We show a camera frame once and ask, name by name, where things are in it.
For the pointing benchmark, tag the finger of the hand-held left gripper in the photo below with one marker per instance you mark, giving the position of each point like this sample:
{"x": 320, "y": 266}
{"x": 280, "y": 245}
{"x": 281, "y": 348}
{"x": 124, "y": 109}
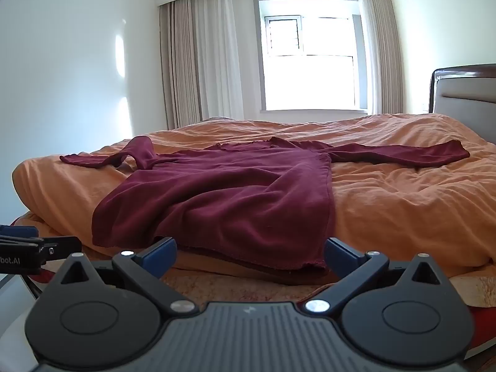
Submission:
{"x": 17, "y": 231}
{"x": 62, "y": 246}

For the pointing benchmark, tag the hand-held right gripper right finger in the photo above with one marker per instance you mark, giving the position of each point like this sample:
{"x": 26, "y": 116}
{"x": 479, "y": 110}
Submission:
{"x": 340, "y": 252}

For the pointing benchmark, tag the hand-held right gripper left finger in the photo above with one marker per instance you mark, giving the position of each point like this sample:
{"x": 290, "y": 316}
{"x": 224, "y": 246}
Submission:
{"x": 163, "y": 251}

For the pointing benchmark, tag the maroon long-sleeved sweater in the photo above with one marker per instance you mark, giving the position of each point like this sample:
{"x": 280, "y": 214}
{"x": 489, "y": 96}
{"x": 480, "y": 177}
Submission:
{"x": 217, "y": 197}

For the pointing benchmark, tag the orange duvet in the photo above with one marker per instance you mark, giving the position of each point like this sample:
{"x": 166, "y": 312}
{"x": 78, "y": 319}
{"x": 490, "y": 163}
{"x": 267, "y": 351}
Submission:
{"x": 395, "y": 209}

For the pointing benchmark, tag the red bed cover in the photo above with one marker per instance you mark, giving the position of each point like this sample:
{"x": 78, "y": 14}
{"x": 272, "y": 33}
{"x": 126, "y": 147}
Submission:
{"x": 485, "y": 329}

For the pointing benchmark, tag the beige curtain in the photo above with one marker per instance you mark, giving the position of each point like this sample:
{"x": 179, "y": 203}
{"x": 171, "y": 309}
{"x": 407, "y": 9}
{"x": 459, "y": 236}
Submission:
{"x": 178, "y": 66}
{"x": 389, "y": 50}

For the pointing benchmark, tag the grey padded headboard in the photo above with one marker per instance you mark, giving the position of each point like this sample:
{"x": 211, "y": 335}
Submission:
{"x": 463, "y": 93}

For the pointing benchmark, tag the white sheer curtain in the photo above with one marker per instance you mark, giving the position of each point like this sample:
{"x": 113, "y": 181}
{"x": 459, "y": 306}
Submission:
{"x": 219, "y": 54}
{"x": 368, "y": 46}

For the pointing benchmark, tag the window with grey frame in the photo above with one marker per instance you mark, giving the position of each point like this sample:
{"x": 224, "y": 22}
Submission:
{"x": 310, "y": 52}

